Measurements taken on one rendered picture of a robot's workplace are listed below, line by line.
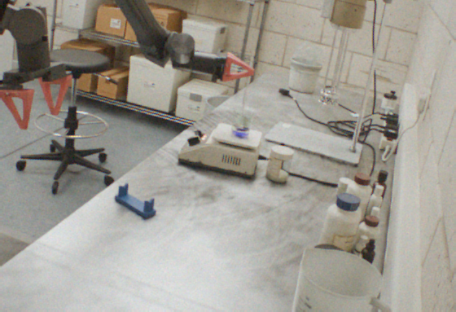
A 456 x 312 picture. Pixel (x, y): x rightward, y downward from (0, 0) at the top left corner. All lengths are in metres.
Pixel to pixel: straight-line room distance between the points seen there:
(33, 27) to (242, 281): 0.57
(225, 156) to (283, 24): 2.47
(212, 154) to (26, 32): 0.70
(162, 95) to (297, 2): 1.09
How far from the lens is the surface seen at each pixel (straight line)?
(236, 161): 1.43
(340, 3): 1.67
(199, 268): 1.05
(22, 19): 0.90
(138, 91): 3.82
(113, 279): 0.99
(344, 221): 1.13
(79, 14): 3.94
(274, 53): 3.87
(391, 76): 3.79
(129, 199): 1.23
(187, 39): 1.35
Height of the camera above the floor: 1.33
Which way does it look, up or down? 20 degrees down
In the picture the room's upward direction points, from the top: 11 degrees clockwise
